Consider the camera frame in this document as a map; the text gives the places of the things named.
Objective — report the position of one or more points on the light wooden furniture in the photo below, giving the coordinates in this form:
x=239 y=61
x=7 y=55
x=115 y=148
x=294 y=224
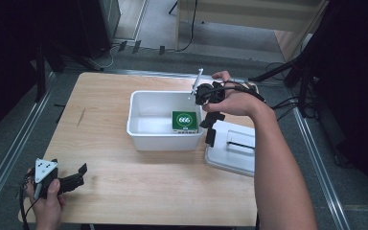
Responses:
x=252 y=14

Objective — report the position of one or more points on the black cabinet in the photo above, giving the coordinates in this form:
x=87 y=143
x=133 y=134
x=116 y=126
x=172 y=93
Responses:
x=99 y=25

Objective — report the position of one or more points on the metal floor rail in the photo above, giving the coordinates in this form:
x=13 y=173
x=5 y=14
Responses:
x=12 y=150
x=316 y=159

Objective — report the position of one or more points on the black tape piece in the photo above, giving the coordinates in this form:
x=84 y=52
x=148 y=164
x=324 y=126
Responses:
x=136 y=47
x=162 y=50
x=122 y=46

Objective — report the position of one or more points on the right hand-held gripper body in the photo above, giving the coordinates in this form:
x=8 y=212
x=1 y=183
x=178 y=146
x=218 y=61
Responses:
x=209 y=94

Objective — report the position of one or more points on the person's left hand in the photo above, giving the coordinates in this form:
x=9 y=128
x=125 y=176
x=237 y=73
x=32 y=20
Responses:
x=48 y=211

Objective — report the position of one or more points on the black tripod stand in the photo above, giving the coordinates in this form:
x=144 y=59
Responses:
x=303 y=83

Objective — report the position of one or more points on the green cardboard box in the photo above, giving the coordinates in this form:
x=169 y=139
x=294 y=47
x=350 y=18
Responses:
x=184 y=120

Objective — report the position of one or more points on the person's right hand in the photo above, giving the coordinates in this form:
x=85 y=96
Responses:
x=239 y=102

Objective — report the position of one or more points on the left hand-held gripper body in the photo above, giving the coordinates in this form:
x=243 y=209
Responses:
x=44 y=169

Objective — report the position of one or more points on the white plastic storage box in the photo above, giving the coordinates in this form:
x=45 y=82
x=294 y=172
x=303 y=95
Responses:
x=153 y=137

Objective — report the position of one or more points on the black metal stand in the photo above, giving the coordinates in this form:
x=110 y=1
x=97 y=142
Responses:
x=40 y=73

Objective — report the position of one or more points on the white lid with black clips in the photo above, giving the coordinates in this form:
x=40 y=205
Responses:
x=233 y=156

